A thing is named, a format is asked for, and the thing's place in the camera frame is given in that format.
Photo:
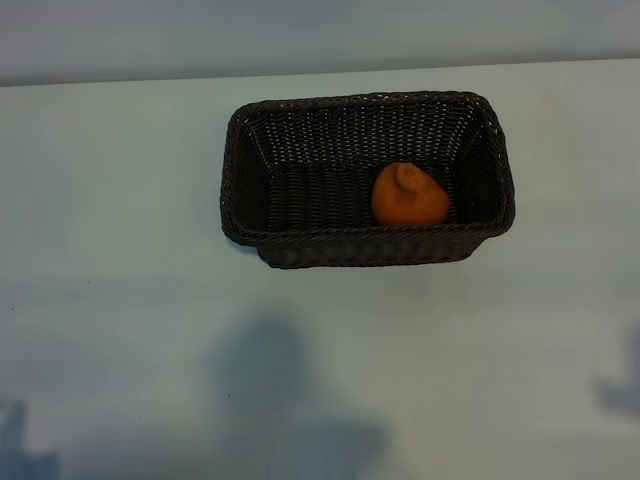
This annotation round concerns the dark brown woven basket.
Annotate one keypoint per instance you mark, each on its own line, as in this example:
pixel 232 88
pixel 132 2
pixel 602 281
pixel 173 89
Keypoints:
pixel 325 200

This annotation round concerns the orange with bumpy neck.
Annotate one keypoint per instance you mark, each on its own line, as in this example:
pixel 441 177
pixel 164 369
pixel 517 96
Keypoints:
pixel 405 200

